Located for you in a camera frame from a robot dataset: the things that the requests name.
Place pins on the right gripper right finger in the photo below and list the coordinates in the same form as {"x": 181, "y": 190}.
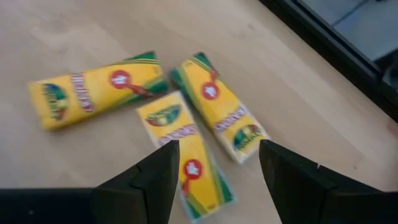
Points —
{"x": 298, "y": 186}

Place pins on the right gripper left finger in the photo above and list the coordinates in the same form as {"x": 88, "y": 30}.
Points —
{"x": 146, "y": 193}

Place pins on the black aluminium table frame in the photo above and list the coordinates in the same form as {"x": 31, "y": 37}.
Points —
{"x": 342, "y": 56}

